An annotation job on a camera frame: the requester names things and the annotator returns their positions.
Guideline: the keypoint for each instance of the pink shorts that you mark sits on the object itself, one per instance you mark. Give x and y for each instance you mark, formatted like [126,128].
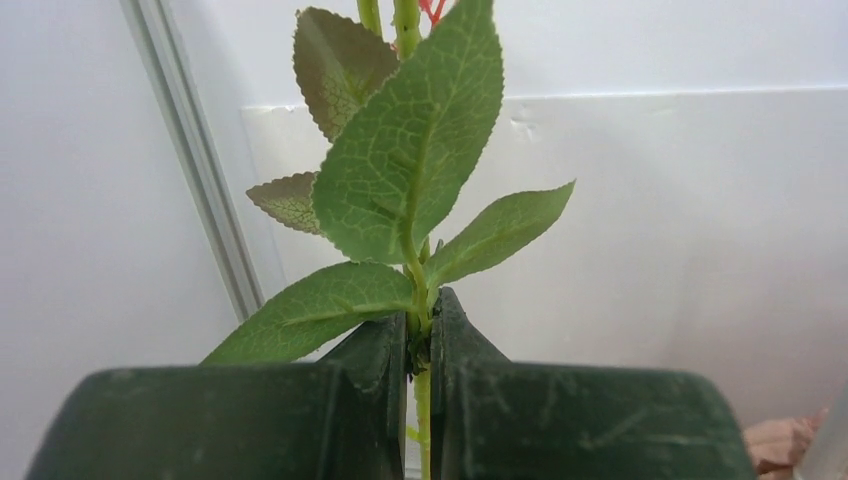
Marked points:
[777,446]

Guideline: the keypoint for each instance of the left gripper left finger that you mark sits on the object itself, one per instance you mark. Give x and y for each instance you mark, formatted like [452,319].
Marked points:
[341,417]

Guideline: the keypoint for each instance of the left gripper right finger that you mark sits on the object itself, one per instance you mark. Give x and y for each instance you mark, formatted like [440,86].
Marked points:
[494,418]

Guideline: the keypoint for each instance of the pale peach rose stem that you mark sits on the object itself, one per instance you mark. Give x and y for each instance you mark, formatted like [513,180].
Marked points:
[407,122]

